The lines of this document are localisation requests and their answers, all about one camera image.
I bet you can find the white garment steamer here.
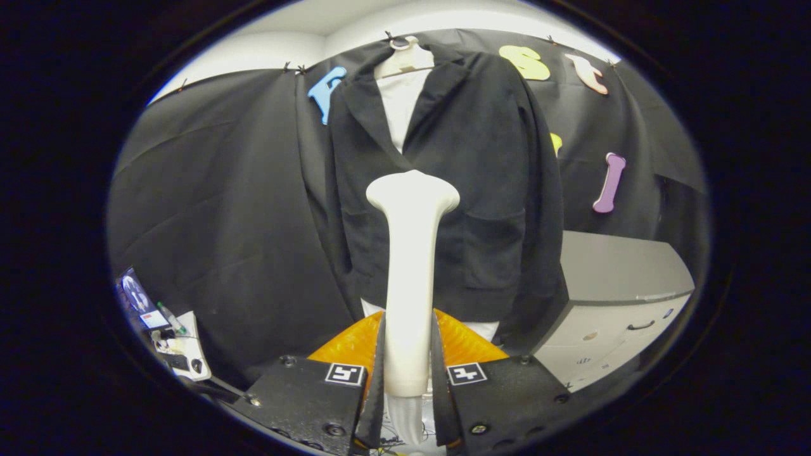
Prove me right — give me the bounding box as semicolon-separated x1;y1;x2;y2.
366;170;461;447

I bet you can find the cream clothes hanger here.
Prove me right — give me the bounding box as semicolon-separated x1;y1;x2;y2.
374;36;436;80

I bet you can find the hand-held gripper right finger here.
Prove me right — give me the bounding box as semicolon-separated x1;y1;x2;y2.
431;308;571;453

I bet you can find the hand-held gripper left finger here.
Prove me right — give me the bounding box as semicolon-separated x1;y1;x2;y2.
231;310;387;456

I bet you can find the grey cabinet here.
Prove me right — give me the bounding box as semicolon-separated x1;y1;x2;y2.
532;231;696;393

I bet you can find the white side table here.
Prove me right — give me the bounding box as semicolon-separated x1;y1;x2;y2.
151;310;213;383

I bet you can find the white shirt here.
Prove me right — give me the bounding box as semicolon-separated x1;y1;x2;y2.
361;68;501;343

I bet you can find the small display screen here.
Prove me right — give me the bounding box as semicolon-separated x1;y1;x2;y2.
119;267;170;331

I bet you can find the black suit jacket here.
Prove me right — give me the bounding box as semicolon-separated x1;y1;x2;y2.
326;43;565;355

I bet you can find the black backdrop cloth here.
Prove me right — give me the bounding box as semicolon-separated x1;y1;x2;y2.
108;28;710;388

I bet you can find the black floor cable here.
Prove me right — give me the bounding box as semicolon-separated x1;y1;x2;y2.
379;423;439;454

